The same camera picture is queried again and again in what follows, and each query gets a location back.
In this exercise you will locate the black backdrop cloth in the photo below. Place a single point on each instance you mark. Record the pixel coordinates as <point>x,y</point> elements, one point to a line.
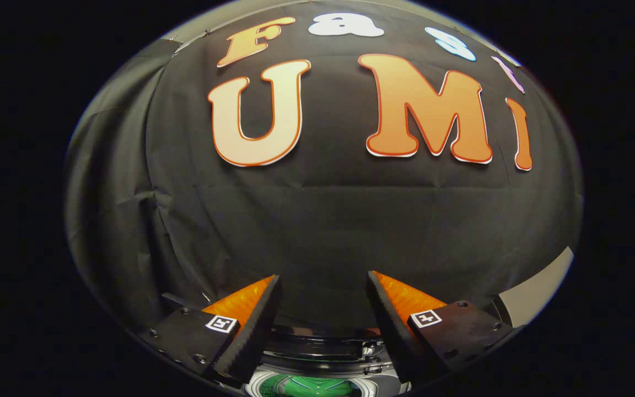
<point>323,220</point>

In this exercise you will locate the grey washing machine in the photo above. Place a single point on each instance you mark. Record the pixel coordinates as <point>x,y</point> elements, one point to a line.
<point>317,370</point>

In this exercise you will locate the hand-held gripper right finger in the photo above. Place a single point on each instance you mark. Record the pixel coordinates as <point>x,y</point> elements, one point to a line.
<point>392,331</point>

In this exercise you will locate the green polo shirt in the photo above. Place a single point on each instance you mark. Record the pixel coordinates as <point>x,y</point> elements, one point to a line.
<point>312,389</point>

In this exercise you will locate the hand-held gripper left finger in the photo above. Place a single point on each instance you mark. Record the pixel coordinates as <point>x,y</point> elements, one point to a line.
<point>254,336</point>

